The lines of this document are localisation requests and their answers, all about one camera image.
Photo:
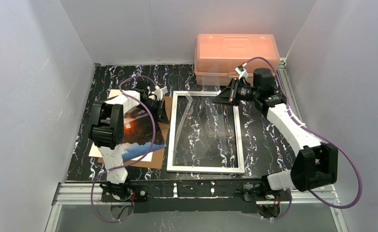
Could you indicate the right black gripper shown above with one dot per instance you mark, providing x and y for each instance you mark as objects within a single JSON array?
[{"x": 233, "y": 94}]

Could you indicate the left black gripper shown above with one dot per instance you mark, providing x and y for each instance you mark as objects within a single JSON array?
[{"x": 158, "y": 107}]

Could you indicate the sunset landscape photo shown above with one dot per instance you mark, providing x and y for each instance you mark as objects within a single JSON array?
[{"x": 141, "y": 134}]

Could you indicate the clear glass sheet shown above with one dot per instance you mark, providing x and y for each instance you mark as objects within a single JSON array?
[{"x": 204, "y": 131}]

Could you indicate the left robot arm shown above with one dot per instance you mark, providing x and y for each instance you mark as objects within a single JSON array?
[{"x": 125, "y": 128}]

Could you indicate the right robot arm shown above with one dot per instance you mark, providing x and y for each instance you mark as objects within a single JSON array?
[{"x": 316, "y": 161}]

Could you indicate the pink plastic storage box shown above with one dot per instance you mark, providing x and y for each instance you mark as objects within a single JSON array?
[{"x": 218, "y": 55}]

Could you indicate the brown backing board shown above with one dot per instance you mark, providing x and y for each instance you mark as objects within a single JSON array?
[{"x": 150, "y": 157}]

